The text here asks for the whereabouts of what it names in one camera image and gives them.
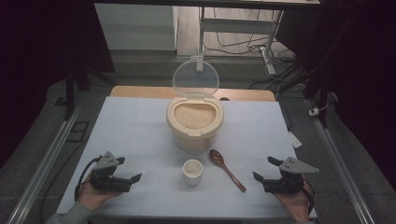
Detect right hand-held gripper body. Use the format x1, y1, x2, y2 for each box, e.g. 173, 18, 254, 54
262, 157, 320, 195

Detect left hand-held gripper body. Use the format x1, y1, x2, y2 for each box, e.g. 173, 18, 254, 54
89, 151, 134, 193

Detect brown wooden spoon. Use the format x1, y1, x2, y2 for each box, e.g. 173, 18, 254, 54
208, 148, 248, 193

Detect white cup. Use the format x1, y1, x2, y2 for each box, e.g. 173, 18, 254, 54
182, 159, 204, 187

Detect beige rice container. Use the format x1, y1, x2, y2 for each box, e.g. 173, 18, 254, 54
165, 96, 225, 152

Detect rice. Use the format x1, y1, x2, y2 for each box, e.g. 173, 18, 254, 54
173, 103, 217, 130

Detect person's right hand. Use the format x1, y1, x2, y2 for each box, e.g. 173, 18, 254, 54
272, 181, 313, 223

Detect person's left hand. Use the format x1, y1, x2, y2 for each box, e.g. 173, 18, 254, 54
78, 174, 125, 213

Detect white paper tag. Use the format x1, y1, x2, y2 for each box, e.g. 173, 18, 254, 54
288, 131, 304, 149

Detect white table cover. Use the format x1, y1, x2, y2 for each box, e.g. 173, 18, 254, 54
56, 96, 318, 219

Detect black stand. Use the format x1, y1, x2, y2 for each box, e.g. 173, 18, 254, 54
274, 62, 339, 129
54, 46, 118, 121

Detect clear round container lid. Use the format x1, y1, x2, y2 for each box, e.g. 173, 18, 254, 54
172, 59, 220, 98

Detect white cabinet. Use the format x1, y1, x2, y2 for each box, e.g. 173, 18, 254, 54
93, 3, 178, 51

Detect left hand-held gripper cable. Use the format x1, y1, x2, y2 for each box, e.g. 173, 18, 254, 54
74, 156, 102, 202

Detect hand-held gripper cable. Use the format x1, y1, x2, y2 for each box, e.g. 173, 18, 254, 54
74, 156, 102, 202
300, 178, 316, 217

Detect right hand-held gripper cable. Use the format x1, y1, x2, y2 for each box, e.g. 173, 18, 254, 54
300, 178, 316, 217

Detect black floor frame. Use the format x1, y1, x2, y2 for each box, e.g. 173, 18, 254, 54
65, 120, 91, 144

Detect metal rail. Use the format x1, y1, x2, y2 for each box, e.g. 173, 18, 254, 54
306, 99, 376, 224
6, 102, 87, 224

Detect floor cables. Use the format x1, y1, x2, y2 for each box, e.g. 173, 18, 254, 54
204, 7, 297, 91

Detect white desk frame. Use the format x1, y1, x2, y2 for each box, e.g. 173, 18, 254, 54
93, 0, 321, 76

